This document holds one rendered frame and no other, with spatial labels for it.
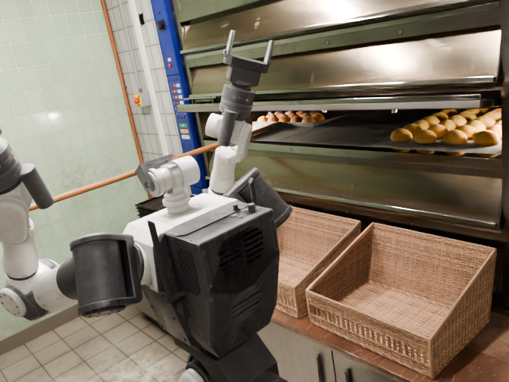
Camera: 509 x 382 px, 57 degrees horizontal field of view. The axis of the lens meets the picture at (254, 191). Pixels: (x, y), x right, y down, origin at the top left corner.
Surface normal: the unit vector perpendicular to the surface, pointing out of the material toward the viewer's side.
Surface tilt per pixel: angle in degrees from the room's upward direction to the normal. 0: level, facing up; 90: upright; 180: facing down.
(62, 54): 90
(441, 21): 90
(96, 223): 90
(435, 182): 70
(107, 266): 62
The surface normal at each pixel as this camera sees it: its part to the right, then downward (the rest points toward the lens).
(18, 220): 0.18, 0.63
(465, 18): -0.74, 0.31
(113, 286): 0.65, -0.36
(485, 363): -0.16, -0.94
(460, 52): -0.75, -0.03
